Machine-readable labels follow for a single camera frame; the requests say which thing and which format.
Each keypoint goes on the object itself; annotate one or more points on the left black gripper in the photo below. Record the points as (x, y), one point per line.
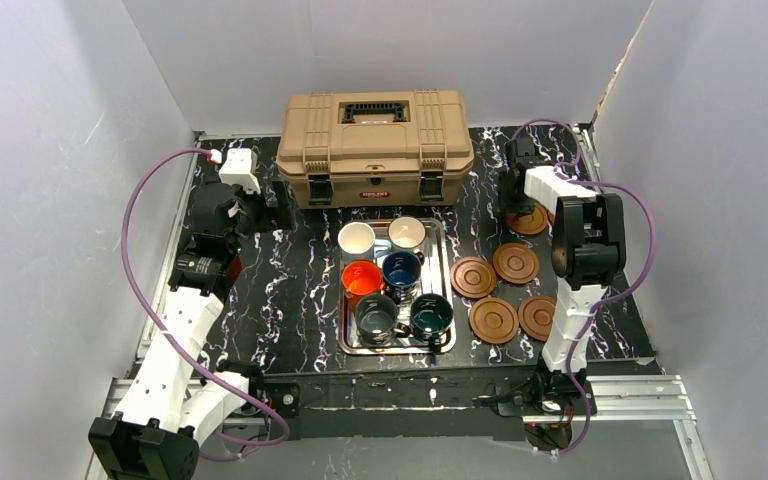
(278, 206)

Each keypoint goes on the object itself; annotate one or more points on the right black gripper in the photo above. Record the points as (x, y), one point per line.
(512, 183)

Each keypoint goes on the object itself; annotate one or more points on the brown wooden coaster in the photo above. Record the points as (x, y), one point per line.
(493, 321)
(516, 263)
(473, 277)
(536, 317)
(528, 224)

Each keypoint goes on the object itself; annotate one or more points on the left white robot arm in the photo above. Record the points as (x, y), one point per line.
(175, 403)

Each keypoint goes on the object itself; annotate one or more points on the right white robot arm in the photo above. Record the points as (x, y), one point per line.
(588, 243)

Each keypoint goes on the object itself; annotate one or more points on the white cup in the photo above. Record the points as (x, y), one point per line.
(356, 241)

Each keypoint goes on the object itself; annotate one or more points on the orange cup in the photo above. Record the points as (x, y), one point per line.
(359, 279)

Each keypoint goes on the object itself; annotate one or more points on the cream cup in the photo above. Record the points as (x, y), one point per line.
(407, 234)

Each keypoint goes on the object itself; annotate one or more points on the navy blue cup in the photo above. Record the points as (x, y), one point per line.
(402, 274)

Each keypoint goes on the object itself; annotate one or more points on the dark grey cup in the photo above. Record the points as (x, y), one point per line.
(377, 320)

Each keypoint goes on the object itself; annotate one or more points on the teal cup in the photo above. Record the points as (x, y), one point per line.
(431, 317)

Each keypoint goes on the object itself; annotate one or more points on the tan plastic toolbox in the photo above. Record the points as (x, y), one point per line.
(404, 148)

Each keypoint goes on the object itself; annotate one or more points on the stainless steel tray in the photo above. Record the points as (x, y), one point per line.
(434, 279)

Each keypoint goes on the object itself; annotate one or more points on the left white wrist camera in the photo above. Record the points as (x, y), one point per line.
(239, 168)

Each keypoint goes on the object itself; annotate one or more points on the aluminium frame rail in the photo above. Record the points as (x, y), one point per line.
(473, 403)

